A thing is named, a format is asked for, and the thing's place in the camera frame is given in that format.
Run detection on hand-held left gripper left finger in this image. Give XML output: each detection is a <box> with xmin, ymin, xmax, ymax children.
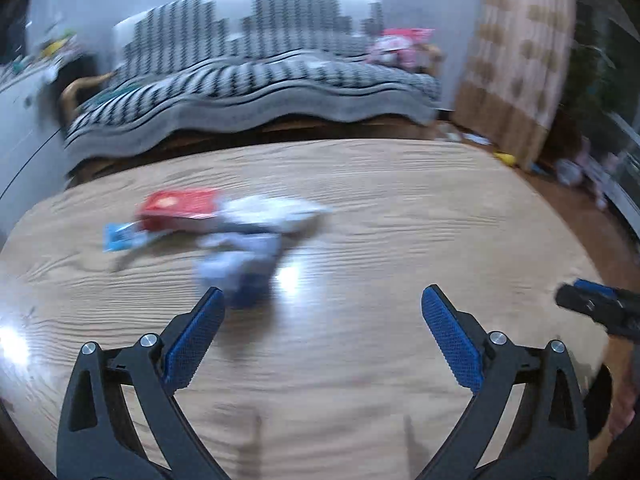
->
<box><xmin>57</xmin><ymin>287</ymin><xmax>226</xmax><ymax>480</ymax></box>

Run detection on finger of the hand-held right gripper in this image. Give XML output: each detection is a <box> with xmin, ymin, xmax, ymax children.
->
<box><xmin>574</xmin><ymin>279</ymin><xmax>640</xmax><ymax>311</ymax></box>
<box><xmin>556</xmin><ymin>285</ymin><xmax>640</xmax><ymax>343</ymax></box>

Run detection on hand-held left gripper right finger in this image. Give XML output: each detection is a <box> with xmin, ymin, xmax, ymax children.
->
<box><xmin>415</xmin><ymin>285</ymin><xmax>588</xmax><ymax>480</ymax></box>

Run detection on white plastic bag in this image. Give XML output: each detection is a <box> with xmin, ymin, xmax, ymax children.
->
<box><xmin>194</xmin><ymin>231</ymin><xmax>283</xmax><ymax>310</ymax></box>

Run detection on black trash bin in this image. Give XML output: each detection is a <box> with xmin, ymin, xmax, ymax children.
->
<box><xmin>582</xmin><ymin>362</ymin><xmax>614</xmax><ymax>442</ymax></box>

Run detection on person's right hand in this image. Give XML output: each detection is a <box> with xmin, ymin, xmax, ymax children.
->
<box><xmin>611</xmin><ymin>382</ymin><xmax>640</xmax><ymax>438</ymax></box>

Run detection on pink doll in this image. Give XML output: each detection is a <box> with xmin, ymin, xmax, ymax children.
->
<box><xmin>555</xmin><ymin>137</ymin><xmax>611</xmax><ymax>211</ymax></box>

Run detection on blue packet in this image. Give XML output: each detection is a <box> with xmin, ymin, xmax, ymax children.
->
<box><xmin>102</xmin><ymin>222</ymin><xmax>148</xmax><ymax>254</ymax></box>

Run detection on red snack packet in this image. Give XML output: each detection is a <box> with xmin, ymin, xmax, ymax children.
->
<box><xmin>136</xmin><ymin>188</ymin><xmax>223</xmax><ymax>235</ymax></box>

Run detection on clear white plastic wrapper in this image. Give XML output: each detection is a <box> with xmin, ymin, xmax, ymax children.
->
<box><xmin>220</xmin><ymin>195</ymin><xmax>333</xmax><ymax>235</ymax></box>

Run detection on white papers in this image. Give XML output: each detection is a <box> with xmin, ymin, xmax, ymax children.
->
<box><xmin>439</xmin><ymin>129</ymin><xmax>490</xmax><ymax>147</ymax></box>

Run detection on green potted plant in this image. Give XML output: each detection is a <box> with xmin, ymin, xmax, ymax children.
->
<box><xmin>545</xmin><ymin>5</ymin><xmax>631</xmax><ymax>171</ymax></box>

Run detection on beige patterned curtain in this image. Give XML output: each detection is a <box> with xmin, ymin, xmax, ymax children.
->
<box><xmin>452</xmin><ymin>0</ymin><xmax>578</xmax><ymax>171</ymax></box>

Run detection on striped grey sofa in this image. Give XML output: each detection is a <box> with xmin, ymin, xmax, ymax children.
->
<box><xmin>62</xmin><ymin>0</ymin><xmax>443</xmax><ymax>163</ymax></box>

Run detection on white cabinet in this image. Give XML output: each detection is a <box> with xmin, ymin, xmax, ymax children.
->
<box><xmin>0</xmin><ymin>55</ymin><xmax>71</xmax><ymax>221</ymax></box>

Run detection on wooden sofa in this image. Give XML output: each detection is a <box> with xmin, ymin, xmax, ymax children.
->
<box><xmin>59</xmin><ymin>45</ymin><xmax>446</xmax><ymax>178</ymax></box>

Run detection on pink plush toy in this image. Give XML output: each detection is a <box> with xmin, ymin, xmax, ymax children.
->
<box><xmin>367</xmin><ymin>27</ymin><xmax>436</xmax><ymax>68</ymax></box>

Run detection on yellow green item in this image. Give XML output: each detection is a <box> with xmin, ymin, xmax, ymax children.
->
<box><xmin>39</xmin><ymin>34</ymin><xmax>77</xmax><ymax>58</ymax></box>

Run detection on white window frame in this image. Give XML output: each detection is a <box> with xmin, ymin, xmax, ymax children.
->
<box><xmin>597</xmin><ymin>10</ymin><xmax>640</xmax><ymax>241</ymax></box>

